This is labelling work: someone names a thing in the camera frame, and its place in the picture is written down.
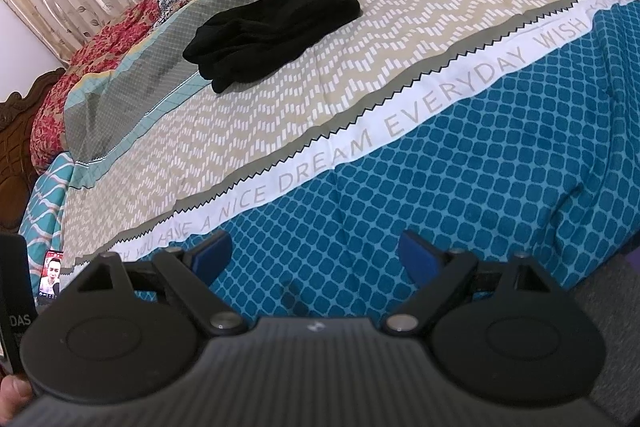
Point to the teal wavy pattern pillow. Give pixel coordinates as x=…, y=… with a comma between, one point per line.
x=42, y=202

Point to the person's left hand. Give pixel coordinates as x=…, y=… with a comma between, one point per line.
x=12, y=394

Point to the red floral quilt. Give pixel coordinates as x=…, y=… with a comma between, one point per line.
x=85, y=67

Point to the carved wooden headboard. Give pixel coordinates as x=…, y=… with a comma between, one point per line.
x=17, y=127

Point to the black pants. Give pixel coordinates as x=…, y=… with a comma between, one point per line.
x=280, y=29

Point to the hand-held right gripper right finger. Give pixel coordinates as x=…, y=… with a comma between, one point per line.
x=417, y=257

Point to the patterned bed sheet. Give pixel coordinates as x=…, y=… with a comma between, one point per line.
x=400, y=107

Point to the smartphone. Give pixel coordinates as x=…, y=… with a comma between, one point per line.
x=51, y=279

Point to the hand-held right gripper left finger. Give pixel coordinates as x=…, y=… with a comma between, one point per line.
x=212, y=257

